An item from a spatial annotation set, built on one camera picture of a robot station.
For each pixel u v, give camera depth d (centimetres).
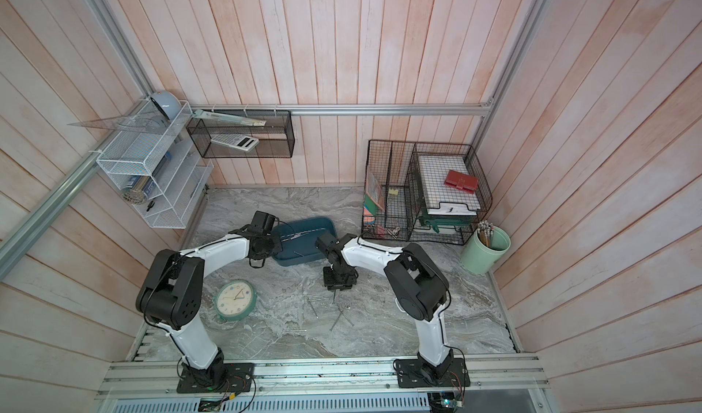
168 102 83
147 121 86
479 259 86
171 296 48
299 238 105
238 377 73
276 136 107
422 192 104
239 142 98
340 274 78
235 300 85
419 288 50
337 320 84
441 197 88
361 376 75
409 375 73
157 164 75
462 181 92
